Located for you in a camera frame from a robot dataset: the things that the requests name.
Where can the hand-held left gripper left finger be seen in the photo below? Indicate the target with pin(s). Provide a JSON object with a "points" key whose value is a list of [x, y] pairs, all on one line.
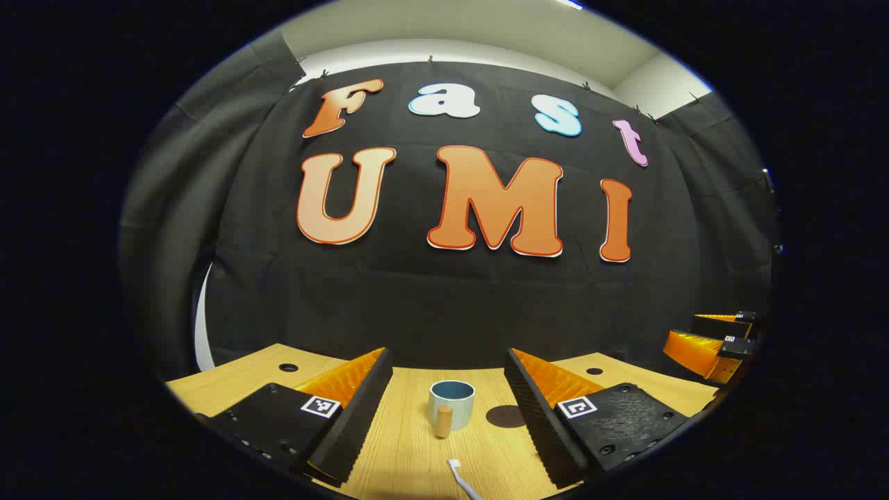
{"points": [[354, 423]]}

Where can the dark round coaster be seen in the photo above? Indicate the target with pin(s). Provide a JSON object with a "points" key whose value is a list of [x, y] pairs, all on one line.
{"points": [[503, 417]]}

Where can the wooden desktop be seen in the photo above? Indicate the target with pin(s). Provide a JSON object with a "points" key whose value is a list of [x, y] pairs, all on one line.
{"points": [[410, 437]]}

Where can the black backdrop cloth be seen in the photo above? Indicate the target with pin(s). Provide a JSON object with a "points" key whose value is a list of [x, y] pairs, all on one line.
{"points": [[430, 305]]}

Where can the white toothbrush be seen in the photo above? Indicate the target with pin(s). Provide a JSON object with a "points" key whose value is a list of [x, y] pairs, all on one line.
{"points": [[456, 472]]}

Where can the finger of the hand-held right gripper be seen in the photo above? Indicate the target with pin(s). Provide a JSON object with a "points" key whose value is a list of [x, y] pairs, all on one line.
{"points": [[722, 325], [694, 351]]}

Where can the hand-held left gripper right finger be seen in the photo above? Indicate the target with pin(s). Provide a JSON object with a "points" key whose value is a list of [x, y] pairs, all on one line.
{"points": [[542, 423]]}

